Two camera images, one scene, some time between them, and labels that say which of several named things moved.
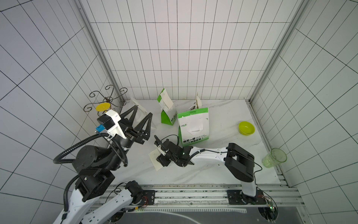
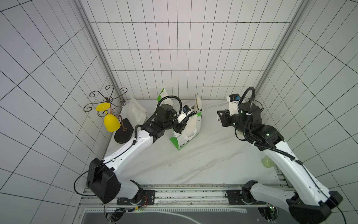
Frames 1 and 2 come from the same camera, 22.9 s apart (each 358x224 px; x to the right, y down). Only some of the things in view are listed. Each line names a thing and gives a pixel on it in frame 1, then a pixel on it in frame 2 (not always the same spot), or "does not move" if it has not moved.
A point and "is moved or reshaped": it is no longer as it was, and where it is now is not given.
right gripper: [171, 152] to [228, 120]
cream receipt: [154, 155] to [192, 124]
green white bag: [193, 126] is moved or reshaped
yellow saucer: [103, 107] does not move
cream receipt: [199, 101] does not move
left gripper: [134, 133] to [181, 125]
